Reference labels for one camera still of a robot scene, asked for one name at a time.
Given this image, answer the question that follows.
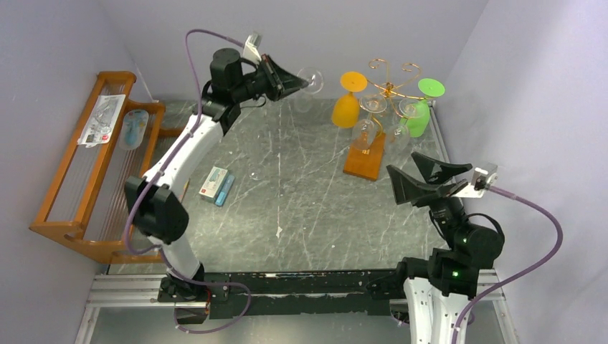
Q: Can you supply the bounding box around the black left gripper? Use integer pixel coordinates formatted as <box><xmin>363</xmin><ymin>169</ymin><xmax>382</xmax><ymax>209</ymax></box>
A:
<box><xmin>238</xmin><ymin>58</ymin><xmax>313</xmax><ymax>106</ymax></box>

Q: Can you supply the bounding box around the clear wine glass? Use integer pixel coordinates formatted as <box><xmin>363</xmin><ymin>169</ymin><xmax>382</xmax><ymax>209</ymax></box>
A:
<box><xmin>384</xmin><ymin>99</ymin><xmax>427</xmax><ymax>154</ymax></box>
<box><xmin>248</xmin><ymin>168</ymin><xmax>265</xmax><ymax>181</ymax></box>
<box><xmin>351</xmin><ymin>95</ymin><xmax>387</xmax><ymax>154</ymax></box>

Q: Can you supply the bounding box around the green plastic wine glass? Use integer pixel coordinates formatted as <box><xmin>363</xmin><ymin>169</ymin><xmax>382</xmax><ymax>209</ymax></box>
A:
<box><xmin>399</xmin><ymin>78</ymin><xmax>445</xmax><ymax>138</ymax></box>

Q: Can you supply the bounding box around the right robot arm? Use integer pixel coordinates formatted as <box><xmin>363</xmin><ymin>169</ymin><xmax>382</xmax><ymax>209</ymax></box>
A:
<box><xmin>387</xmin><ymin>152</ymin><xmax>505</xmax><ymax>343</ymax></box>

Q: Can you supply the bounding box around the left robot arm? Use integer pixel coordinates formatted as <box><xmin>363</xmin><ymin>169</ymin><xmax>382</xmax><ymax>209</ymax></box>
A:
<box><xmin>123</xmin><ymin>48</ymin><xmax>311</xmax><ymax>301</ymax></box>

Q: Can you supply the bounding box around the yellow plastic wine glass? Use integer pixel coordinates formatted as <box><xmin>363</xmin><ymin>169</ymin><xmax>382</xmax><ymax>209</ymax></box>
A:
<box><xmin>331</xmin><ymin>71</ymin><xmax>367</xmax><ymax>128</ymax></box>

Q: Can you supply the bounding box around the blue marker pen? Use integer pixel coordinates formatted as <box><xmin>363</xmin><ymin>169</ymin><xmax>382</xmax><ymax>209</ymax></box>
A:
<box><xmin>214</xmin><ymin>174</ymin><xmax>235</xmax><ymax>207</ymax></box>

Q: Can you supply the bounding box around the small white blue box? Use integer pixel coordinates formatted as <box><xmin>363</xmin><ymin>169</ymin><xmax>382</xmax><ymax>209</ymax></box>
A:
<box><xmin>199</xmin><ymin>166</ymin><xmax>229</xmax><ymax>201</ymax></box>

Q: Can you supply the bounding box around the light blue packaged item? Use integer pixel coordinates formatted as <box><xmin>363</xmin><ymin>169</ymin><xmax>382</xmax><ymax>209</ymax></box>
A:
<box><xmin>118</xmin><ymin>109</ymin><xmax>149</xmax><ymax>151</ymax></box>

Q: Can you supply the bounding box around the wooden tiered shelf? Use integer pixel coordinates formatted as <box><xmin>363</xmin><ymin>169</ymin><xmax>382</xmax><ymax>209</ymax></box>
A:
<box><xmin>29</xmin><ymin>71</ymin><xmax>181</xmax><ymax>264</ymax></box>

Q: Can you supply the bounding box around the white packaged item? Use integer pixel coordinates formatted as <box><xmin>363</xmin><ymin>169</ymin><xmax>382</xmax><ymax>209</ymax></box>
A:
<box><xmin>77</xmin><ymin>94</ymin><xmax>126</xmax><ymax>148</ymax></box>

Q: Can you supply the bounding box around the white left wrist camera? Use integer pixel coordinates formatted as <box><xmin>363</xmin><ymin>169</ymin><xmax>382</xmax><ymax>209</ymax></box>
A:
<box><xmin>242</xmin><ymin>32</ymin><xmax>262</xmax><ymax>65</ymax></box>

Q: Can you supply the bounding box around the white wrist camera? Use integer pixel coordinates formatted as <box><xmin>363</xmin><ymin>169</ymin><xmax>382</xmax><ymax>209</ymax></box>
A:
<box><xmin>242</xmin><ymin>32</ymin><xmax>262</xmax><ymax>65</ymax></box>
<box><xmin>455</xmin><ymin>163</ymin><xmax>498</xmax><ymax>199</ymax></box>

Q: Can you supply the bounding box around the gold wire rack wooden base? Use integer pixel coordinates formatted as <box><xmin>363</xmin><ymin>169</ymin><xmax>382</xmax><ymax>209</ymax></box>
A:
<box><xmin>343</xmin><ymin>59</ymin><xmax>423</xmax><ymax>181</ymax></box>

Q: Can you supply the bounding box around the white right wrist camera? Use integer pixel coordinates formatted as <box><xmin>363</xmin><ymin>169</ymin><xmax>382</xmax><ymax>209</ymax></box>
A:
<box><xmin>455</xmin><ymin>163</ymin><xmax>498</xmax><ymax>199</ymax></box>

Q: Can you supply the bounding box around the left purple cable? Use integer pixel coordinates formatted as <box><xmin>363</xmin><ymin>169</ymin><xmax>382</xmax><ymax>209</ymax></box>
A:
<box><xmin>122</xmin><ymin>29</ymin><xmax>252</xmax><ymax>335</ymax></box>

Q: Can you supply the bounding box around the purple cable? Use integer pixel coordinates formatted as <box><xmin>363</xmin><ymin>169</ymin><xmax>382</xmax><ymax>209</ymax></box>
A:
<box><xmin>122</xmin><ymin>29</ymin><xmax>252</xmax><ymax>335</ymax></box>
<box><xmin>394</xmin><ymin>186</ymin><xmax>564</xmax><ymax>344</ymax></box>

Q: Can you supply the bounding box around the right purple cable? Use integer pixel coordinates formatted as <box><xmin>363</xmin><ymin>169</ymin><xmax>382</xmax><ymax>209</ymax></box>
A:
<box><xmin>394</xmin><ymin>186</ymin><xmax>564</xmax><ymax>344</ymax></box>

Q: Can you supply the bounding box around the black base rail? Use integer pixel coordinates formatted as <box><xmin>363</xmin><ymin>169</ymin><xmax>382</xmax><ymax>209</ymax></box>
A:
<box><xmin>158</xmin><ymin>262</ymin><xmax>410</xmax><ymax>319</ymax></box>

